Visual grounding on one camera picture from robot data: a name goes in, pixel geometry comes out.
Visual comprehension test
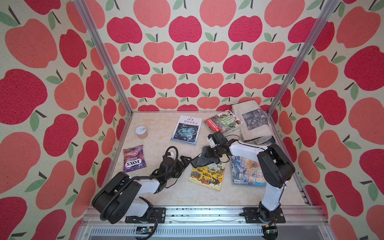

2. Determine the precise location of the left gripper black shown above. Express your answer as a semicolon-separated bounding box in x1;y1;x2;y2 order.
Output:
165;156;193;182

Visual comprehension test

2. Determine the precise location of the yellow picture book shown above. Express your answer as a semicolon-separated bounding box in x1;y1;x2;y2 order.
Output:
189;155;229;191

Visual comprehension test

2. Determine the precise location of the blue sunflower magazine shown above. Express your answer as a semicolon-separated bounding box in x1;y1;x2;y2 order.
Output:
231;156;267;187

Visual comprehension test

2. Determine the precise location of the grey microfibre cloth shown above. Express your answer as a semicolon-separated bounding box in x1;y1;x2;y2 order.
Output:
191;146;229;168

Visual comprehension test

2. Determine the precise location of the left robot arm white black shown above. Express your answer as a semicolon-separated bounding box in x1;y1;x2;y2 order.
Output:
92;153;192;224

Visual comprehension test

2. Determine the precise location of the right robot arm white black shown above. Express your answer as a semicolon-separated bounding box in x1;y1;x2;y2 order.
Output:
202;140;296;224

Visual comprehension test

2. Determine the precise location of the red green book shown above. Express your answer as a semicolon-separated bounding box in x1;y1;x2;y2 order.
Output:
204;110;243;135

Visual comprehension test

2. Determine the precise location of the blue science book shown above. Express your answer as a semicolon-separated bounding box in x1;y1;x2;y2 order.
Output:
171;115;203;145

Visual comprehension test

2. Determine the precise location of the folded newspaper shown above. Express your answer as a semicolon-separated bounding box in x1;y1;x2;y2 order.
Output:
232;100;276;146

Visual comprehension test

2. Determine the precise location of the purple candy bag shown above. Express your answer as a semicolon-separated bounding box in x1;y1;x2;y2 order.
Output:
123;145;147;173

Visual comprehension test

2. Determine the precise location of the white round tape roll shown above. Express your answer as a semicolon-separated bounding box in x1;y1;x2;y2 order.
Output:
135;126;149;140

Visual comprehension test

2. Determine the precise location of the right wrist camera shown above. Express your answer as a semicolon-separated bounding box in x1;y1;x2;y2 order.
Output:
207;131;228;148

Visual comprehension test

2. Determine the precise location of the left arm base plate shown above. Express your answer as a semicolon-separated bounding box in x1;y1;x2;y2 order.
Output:
125;207;167;224

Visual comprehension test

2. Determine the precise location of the aluminium front rail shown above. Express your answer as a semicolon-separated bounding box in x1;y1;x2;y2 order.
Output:
74;206;336;240

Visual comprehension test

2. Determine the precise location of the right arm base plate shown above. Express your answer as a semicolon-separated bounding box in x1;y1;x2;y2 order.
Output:
240;207;286;224

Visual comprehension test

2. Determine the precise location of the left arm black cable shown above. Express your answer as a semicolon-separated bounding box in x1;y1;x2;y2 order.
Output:
99;145;180;221

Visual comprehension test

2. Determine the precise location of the right aluminium frame post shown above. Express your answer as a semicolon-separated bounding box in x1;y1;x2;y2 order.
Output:
267;0;339;117

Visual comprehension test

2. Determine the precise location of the aluminium frame post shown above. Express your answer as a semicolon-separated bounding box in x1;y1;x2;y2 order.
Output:
74;0;133;117
267;0;339;117

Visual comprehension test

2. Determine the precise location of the left aluminium frame post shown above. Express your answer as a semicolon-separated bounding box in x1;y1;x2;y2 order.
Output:
74;0;133;117

